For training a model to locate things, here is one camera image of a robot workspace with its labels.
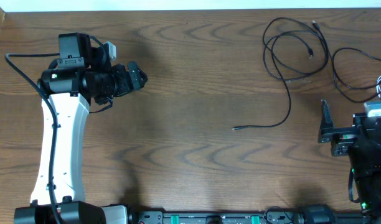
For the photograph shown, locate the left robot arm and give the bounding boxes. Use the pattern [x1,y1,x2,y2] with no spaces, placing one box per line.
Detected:
[14,32,148,223]

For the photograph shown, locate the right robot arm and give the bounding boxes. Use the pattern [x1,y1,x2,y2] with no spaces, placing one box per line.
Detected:
[317,100,381,223]

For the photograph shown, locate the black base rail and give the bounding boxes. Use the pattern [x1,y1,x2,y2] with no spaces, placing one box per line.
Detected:
[128,205,371,224]

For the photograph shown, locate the left camera black cable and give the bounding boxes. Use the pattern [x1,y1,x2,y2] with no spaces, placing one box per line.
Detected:
[4,52,62,224]

